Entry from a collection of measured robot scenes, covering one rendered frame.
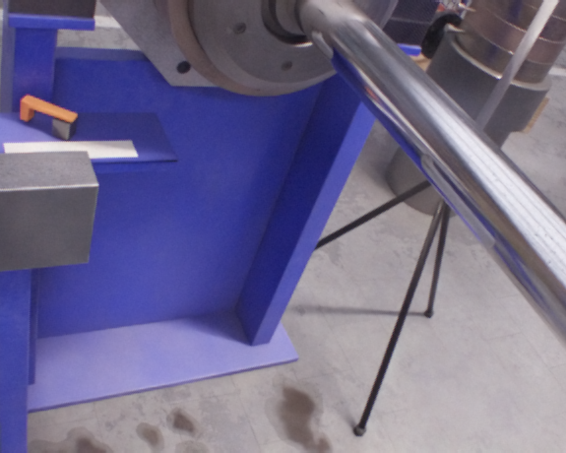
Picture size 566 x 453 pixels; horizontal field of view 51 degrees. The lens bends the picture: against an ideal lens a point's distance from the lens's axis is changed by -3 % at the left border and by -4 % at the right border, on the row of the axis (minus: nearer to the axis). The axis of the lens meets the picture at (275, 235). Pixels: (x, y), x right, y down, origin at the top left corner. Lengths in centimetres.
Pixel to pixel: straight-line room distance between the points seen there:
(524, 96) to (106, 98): 155
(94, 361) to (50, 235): 85
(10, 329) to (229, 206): 69
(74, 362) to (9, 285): 76
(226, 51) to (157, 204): 61
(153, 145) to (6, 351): 39
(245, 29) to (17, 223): 38
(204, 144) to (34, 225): 60
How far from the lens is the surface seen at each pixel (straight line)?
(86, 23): 93
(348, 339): 192
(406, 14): 117
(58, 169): 79
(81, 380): 160
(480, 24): 230
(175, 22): 86
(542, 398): 219
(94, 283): 154
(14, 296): 92
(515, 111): 235
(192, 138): 130
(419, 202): 255
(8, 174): 78
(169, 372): 165
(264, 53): 88
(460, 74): 230
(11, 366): 105
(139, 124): 103
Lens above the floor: 137
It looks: 40 degrees down
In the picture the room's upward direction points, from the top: 22 degrees clockwise
